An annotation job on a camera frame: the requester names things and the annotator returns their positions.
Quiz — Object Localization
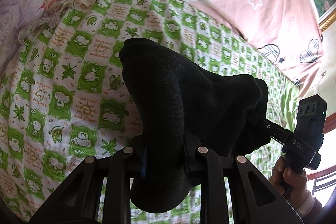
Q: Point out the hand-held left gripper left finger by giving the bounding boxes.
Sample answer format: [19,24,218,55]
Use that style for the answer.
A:
[29,138,147,224]

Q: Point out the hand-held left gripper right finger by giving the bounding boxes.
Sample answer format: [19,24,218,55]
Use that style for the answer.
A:
[184,135,303,224]

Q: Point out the red window frame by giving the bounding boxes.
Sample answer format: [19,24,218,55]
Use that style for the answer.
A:
[307,163,336,210]

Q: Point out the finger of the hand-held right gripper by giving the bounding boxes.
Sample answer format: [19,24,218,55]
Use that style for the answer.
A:
[251,112,293,146]

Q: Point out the person's right forearm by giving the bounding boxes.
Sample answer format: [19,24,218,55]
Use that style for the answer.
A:
[296,195,329,221]

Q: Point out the plain green satin cloth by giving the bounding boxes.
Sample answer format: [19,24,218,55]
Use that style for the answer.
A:
[278,79,301,130]

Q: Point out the black pants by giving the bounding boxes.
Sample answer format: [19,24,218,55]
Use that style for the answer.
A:
[119,38,271,214]

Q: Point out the green printed bed sheet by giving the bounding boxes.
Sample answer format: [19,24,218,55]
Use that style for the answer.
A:
[0,0,301,224]

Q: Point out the person's right hand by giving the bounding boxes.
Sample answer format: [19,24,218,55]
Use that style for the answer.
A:
[269,156,315,208]

